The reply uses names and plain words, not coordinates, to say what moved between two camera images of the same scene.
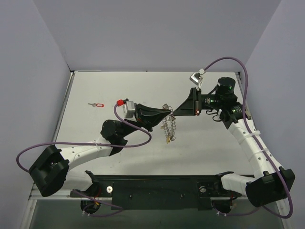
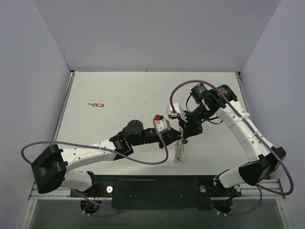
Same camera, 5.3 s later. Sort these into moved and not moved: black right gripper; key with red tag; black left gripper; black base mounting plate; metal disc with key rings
Moved: metal disc with key rings; black right gripper; black left gripper
Not moved: key with red tag; black base mounting plate
